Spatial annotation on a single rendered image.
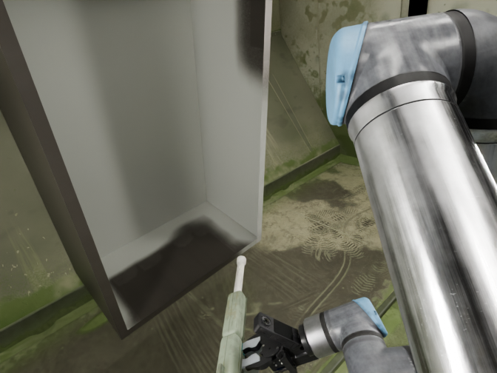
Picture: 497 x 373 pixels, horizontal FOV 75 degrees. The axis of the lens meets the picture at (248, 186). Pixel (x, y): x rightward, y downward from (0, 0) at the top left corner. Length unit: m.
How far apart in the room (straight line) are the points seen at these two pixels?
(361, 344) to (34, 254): 1.58
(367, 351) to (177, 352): 0.99
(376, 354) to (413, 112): 0.52
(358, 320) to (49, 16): 1.01
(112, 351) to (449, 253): 1.55
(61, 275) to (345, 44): 1.74
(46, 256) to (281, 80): 2.07
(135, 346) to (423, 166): 1.51
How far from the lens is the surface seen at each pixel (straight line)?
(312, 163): 2.70
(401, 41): 0.42
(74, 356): 1.79
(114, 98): 1.11
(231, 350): 0.87
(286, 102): 2.76
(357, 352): 0.76
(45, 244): 1.94
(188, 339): 1.61
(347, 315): 0.80
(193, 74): 1.24
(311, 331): 0.82
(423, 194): 0.32
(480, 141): 0.51
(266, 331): 0.81
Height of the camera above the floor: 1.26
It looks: 27 degrees down
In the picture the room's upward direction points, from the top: 9 degrees counter-clockwise
